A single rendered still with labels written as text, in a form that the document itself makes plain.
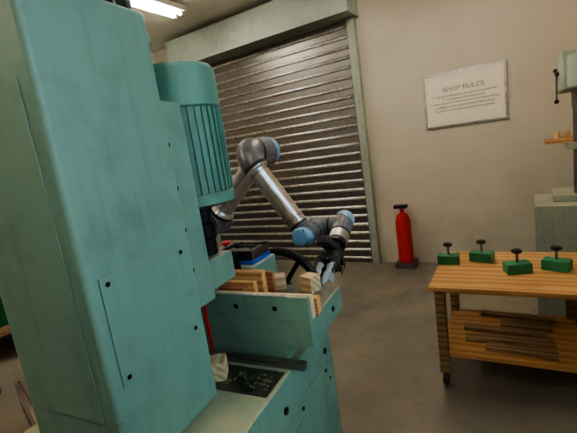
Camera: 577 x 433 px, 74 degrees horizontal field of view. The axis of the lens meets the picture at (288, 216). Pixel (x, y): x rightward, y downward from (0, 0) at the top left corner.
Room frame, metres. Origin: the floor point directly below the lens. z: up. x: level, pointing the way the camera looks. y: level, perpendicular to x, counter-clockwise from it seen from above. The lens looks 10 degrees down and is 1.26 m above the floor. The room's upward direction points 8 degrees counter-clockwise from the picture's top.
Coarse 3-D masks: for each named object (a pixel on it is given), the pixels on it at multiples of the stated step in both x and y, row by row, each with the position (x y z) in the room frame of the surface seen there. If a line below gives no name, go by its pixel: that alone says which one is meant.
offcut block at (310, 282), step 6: (300, 276) 0.93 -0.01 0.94; (306, 276) 0.92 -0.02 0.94; (312, 276) 0.92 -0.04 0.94; (318, 276) 0.92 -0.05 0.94; (300, 282) 0.93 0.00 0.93; (306, 282) 0.92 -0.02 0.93; (312, 282) 0.91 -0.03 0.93; (318, 282) 0.92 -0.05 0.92; (306, 288) 0.92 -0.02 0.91; (312, 288) 0.91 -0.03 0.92; (318, 288) 0.92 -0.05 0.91
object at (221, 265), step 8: (208, 256) 0.90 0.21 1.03; (216, 256) 0.89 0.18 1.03; (224, 256) 0.91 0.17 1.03; (232, 256) 0.94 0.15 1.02; (216, 264) 0.88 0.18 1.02; (224, 264) 0.90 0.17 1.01; (232, 264) 0.93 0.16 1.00; (216, 272) 0.87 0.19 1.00; (224, 272) 0.90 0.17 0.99; (232, 272) 0.93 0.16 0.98; (216, 280) 0.87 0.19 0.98; (224, 280) 0.89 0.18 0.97; (216, 288) 0.90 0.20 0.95
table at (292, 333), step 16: (288, 288) 0.97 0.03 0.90; (336, 288) 0.92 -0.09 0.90; (336, 304) 0.89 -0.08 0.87; (224, 320) 0.85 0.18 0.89; (240, 320) 0.83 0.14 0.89; (256, 320) 0.81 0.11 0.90; (272, 320) 0.79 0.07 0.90; (320, 320) 0.80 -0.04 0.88; (208, 336) 0.87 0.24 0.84; (224, 336) 0.85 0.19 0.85; (240, 336) 0.83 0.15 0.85; (256, 336) 0.81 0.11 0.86; (272, 336) 0.79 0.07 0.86; (288, 336) 0.77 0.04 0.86; (304, 336) 0.76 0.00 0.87; (320, 336) 0.79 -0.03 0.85
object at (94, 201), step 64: (0, 0) 0.51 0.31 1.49; (64, 0) 0.57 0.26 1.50; (0, 64) 0.53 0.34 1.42; (64, 64) 0.55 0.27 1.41; (128, 64) 0.64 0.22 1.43; (0, 128) 0.54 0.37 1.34; (64, 128) 0.53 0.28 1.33; (128, 128) 0.62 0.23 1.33; (0, 192) 0.56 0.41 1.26; (64, 192) 0.51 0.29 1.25; (128, 192) 0.60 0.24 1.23; (0, 256) 0.58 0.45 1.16; (64, 256) 0.51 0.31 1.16; (128, 256) 0.57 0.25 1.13; (64, 320) 0.53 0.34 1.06; (128, 320) 0.55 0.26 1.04; (192, 320) 0.67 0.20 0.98; (64, 384) 0.55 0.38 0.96; (128, 384) 0.53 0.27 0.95; (192, 384) 0.64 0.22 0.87
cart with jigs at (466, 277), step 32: (448, 256) 1.97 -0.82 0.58; (480, 256) 1.94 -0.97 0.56; (512, 256) 1.96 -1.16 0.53; (544, 256) 1.89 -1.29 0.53; (576, 256) 1.83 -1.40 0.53; (448, 288) 1.67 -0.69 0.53; (480, 288) 1.62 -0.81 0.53; (512, 288) 1.57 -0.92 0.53; (544, 288) 1.53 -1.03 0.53; (576, 288) 1.48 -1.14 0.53; (480, 320) 1.97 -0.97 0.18; (512, 320) 1.89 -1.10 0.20; (544, 320) 1.85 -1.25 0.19; (576, 320) 1.84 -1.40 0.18; (448, 352) 1.71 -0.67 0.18; (480, 352) 1.67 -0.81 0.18; (512, 352) 1.62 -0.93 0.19; (544, 352) 1.57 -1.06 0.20; (576, 352) 1.57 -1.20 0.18; (448, 384) 1.72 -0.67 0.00
